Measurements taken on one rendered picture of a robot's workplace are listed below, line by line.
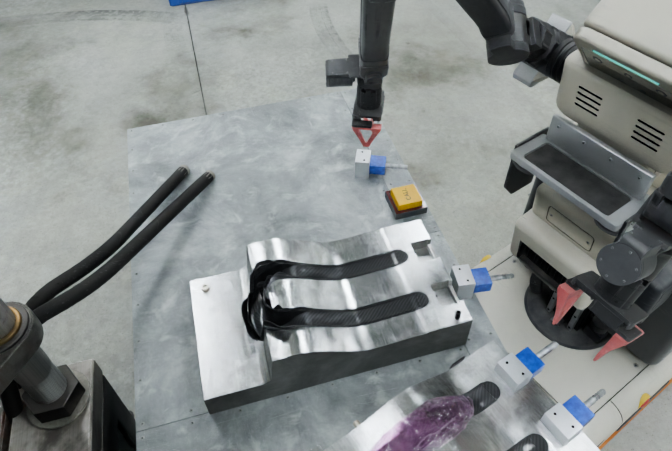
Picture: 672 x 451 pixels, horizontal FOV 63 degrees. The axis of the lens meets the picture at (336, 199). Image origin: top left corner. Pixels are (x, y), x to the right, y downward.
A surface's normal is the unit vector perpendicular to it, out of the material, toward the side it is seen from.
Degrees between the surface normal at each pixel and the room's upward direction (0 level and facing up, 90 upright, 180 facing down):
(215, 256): 0
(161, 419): 0
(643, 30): 42
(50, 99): 0
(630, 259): 63
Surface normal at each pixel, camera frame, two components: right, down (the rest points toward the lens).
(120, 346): -0.02, -0.70
